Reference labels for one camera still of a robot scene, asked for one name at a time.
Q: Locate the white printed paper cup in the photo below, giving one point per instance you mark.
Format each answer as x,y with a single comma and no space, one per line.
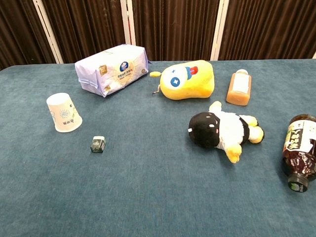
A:
63,112

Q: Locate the yellow plush toy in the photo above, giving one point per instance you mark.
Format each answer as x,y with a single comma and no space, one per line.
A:
187,80

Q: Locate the blue-green table cloth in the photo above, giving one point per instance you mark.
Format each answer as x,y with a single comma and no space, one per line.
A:
148,172

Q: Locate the black white penguin plush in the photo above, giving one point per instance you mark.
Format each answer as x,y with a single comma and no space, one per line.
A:
222,130

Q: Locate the small dark green box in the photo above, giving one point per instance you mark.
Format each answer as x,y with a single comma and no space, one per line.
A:
98,144

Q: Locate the purple tissue pack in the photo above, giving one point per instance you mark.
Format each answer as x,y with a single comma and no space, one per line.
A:
112,71

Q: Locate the orange juice bottle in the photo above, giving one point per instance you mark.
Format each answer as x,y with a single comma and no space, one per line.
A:
239,87

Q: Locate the dark brown curtain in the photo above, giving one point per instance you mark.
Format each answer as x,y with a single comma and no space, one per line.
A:
172,27

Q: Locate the dark tea bottle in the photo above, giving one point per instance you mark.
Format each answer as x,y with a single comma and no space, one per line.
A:
300,150

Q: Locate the white partition post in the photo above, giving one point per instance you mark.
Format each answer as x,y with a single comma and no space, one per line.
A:
128,22
219,29
48,30

